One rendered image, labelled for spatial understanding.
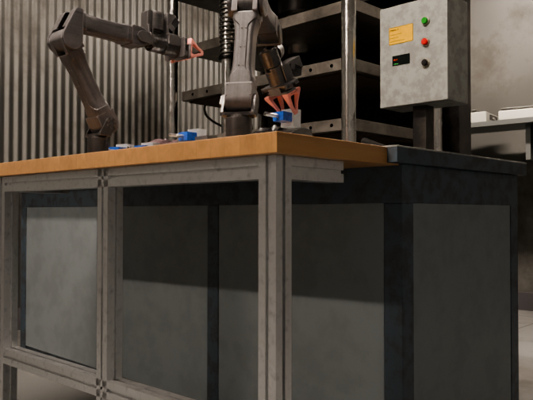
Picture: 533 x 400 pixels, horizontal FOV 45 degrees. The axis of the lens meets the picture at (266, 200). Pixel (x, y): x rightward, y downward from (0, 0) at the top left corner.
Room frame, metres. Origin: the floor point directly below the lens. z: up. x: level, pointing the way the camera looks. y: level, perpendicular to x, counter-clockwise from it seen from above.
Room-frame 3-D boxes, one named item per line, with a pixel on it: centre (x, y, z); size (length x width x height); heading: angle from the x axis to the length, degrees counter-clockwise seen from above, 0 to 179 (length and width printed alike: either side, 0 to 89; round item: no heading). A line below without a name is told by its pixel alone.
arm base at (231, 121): (1.51, 0.07, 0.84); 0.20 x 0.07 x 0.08; 47
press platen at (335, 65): (3.25, -0.20, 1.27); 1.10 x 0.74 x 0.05; 46
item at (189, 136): (2.02, 0.26, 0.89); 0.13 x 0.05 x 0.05; 137
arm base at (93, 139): (1.92, 0.51, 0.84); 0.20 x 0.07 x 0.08; 47
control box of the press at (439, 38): (2.52, -0.62, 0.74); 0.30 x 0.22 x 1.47; 46
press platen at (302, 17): (3.26, -0.21, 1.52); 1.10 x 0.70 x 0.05; 46
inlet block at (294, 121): (1.91, -0.04, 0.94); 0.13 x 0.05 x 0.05; 136
